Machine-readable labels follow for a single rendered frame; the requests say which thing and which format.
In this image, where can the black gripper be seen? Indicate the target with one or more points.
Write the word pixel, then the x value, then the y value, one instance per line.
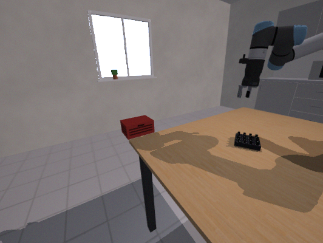
pixel 254 65

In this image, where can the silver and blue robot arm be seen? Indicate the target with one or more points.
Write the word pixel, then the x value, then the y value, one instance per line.
pixel 289 42

